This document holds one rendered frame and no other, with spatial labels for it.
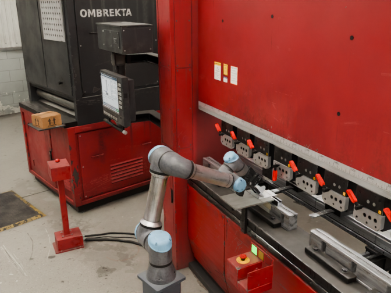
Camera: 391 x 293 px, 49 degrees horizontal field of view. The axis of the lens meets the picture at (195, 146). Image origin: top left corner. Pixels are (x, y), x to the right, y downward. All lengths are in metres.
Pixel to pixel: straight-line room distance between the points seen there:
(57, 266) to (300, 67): 2.65
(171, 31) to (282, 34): 0.99
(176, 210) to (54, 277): 1.14
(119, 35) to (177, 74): 0.47
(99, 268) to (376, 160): 2.56
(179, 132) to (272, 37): 1.16
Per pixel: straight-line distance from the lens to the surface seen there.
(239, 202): 2.51
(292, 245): 2.38
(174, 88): 3.08
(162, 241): 2.14
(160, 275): 2.21
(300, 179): 2.28
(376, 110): 1.87
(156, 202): 2.19
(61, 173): 3.77
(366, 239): 2.47
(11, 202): 5.19
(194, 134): 3.23
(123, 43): 3.07
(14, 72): 9.12
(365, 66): 1.89
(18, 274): 3.93
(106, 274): 3.71
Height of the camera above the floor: 2.10
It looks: 19 degrees down
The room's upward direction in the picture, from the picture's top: 1 degrees counter-clockwise
